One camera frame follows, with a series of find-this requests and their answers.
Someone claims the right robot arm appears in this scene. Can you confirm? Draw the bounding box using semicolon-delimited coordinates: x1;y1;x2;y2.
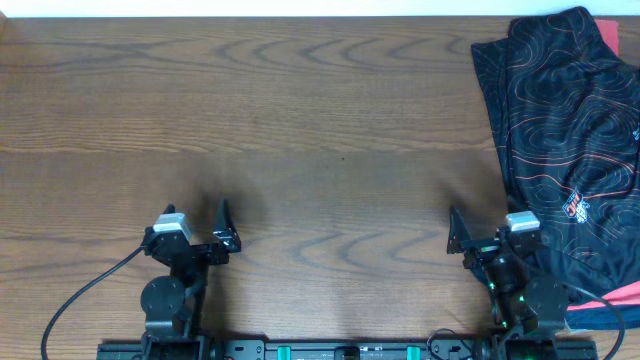
446;207;568;360

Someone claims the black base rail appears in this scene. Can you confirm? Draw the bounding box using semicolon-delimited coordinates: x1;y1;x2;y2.
96;335;598;360

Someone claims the black orange-patterned jersey shirt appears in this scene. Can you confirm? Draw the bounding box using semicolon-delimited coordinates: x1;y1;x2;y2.
471;7;639;305

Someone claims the red printed t-shirt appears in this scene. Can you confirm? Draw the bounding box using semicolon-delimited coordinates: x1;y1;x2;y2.
595;19;640;305

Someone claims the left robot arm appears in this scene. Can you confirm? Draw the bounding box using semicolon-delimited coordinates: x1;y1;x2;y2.
140;199;242;359

